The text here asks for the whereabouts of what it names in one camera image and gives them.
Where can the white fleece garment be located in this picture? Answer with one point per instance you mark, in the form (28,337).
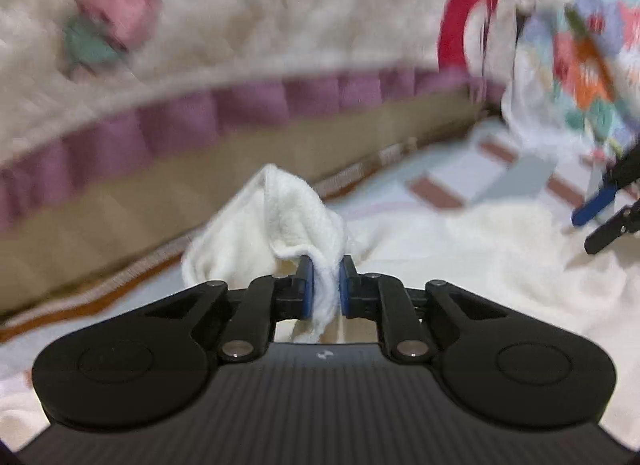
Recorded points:
(500,265)

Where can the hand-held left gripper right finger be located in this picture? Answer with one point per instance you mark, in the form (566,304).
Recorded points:
(344,290)

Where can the white quilted bedspread red print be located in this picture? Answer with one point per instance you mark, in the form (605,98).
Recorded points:
(275,10)

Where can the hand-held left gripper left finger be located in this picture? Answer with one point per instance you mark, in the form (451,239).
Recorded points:
(307,290)

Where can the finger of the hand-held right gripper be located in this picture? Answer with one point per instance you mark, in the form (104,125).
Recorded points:
(590,207)
(615,230)

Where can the floral print cloth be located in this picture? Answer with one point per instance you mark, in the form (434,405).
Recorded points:
(590,60)

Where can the checkered oval rug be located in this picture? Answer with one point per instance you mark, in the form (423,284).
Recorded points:
(450,165)

